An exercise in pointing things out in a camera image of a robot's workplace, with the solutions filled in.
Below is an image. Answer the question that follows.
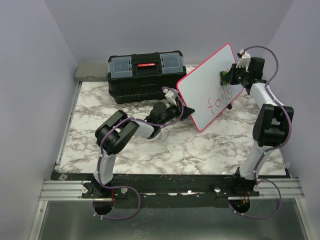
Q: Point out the grey plastic case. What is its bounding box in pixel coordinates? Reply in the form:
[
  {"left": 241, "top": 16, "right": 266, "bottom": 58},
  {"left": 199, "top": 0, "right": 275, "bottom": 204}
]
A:
[{"left": 74, "top": 62, "right": 108, "bottom": 82}]

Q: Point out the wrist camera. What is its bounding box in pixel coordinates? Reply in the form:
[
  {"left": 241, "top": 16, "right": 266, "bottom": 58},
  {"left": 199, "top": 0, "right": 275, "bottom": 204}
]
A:
[
  {"left": 162, "top": 87, "right": 179, "bottom": 106},
  {"left": 236, "top": 49, "right": 251, "bottom": 71}
]

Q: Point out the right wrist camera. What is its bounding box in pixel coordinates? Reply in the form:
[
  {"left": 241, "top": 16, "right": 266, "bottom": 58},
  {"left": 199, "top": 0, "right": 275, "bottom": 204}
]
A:
[{"left": 236, "top": 49, "right": 251, "bottom": 71}]

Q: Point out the green whiteboard eraser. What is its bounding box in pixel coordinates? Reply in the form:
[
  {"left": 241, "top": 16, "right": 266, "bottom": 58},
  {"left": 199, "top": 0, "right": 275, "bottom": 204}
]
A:
[{"left": 219, "top": 71, "right": 229, "bottom": 86}]

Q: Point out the pink framed whiteboard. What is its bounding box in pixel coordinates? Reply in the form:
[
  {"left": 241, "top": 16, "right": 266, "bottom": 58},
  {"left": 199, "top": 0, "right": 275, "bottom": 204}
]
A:
[{"left": 176, "top": 43, "right": 244, "bottom": 132}]

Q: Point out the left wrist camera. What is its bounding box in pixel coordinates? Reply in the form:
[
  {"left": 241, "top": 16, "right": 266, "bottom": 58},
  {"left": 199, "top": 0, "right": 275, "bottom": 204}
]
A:
[{"left": 162, "top": 87, "right": 179, "bottom": 106}]

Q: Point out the black plastic toolbox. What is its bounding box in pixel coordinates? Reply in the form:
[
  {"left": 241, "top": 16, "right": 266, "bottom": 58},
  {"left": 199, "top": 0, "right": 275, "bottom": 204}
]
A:
[{"left": 107, "top": 50, "right": 187, "bottom": 104}]

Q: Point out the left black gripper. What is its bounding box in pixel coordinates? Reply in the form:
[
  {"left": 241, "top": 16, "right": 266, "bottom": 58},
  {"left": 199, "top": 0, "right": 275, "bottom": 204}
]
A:
[{"left": 159, "top": 99, "right": 195, "bottom": 127}]

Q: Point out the aluminium extrusion frame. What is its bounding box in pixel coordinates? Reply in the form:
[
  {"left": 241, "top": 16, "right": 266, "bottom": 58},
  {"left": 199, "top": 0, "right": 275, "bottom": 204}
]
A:
[{"left": 27, "top": 178, "right": 96, "bottom": 240}]

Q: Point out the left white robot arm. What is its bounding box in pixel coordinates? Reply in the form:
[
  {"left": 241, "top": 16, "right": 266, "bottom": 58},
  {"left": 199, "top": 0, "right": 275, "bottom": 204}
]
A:
[{"left": 93, "top": 101, "right": 195, "bottom": 198}]

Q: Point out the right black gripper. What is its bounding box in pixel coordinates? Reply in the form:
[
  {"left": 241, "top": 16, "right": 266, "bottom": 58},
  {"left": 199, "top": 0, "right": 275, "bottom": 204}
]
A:
[{"left": 221, "top": 64, "right": 249, "bottom": 86}]

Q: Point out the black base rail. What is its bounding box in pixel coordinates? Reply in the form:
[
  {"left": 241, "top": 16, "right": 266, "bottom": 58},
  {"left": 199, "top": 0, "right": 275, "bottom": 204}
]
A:
[{"left": 51, "top": 172, "right": 273, "bottom": 210}]

